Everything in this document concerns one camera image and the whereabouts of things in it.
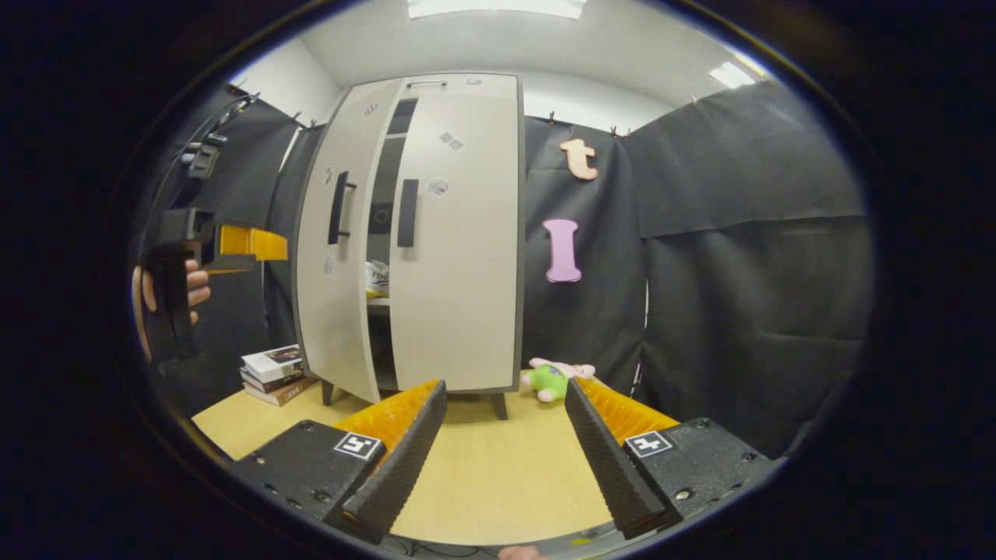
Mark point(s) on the dark cabinet leg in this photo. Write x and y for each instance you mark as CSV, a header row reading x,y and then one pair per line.
x,y
499,404
327,391

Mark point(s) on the black backdrop cloth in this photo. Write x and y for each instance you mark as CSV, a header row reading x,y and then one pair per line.
x,y
739,272
241,179

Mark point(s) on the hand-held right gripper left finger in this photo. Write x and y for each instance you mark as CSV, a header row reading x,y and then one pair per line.
x,y
408,467

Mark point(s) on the small ceiling light panel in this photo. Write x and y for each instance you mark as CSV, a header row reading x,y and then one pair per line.
x,y
731,75

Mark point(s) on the white canvas shoe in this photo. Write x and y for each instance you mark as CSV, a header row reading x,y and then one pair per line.
x,y
377,274

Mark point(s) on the pink green star plush toy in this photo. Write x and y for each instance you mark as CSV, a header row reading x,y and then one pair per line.
x,y
554,379

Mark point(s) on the white shoe cabinet door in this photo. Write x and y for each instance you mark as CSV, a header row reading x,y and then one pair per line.
x,y
455,233
334,257

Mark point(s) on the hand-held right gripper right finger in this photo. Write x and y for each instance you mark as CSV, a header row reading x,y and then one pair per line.
x,y
607,470

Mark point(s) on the white cover book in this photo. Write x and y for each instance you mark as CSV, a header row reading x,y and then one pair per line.
x,y
272,362

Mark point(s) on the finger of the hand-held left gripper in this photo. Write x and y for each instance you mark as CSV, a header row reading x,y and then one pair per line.
x,y
253,245

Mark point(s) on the long ceiling light panel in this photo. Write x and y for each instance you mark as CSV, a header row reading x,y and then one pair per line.
x,y
498,8

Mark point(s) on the dark cover book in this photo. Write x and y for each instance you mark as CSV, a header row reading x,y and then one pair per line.
x,y
272,383

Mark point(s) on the grey white shoe cabinet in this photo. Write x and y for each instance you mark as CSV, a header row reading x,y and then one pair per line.
x,y
498,84

